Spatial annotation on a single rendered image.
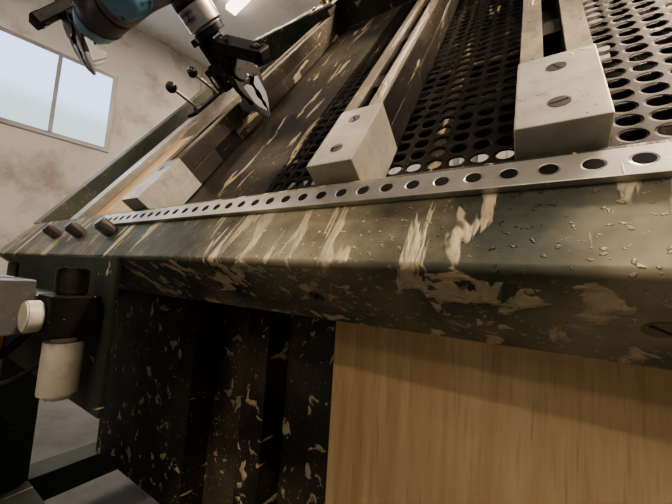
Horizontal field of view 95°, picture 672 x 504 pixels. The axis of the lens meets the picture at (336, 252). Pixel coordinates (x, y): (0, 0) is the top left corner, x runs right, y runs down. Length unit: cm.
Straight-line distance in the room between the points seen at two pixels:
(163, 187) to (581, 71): 65
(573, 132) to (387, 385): 40
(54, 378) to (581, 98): 68
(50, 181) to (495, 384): 459
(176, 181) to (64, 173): 402
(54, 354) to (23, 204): 407
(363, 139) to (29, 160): 448
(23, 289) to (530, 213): 71
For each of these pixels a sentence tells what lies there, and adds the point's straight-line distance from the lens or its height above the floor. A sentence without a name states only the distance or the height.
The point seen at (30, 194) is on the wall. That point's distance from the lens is 465.
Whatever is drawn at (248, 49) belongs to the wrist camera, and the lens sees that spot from 79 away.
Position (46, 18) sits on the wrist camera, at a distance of 127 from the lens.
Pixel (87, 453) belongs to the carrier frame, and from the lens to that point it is 145.
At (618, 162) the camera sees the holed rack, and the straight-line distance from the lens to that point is 28.
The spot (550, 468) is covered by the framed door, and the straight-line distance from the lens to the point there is 51.
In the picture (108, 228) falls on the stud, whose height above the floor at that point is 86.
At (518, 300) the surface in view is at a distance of 25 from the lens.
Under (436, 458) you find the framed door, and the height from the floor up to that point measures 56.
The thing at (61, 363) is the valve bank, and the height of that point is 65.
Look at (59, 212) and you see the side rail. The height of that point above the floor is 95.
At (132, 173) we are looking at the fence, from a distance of 111.
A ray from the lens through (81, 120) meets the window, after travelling 489.
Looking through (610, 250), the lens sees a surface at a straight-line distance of 23.
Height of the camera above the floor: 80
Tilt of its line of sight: 5 degrees up
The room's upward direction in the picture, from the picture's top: 4 degrees clockwise
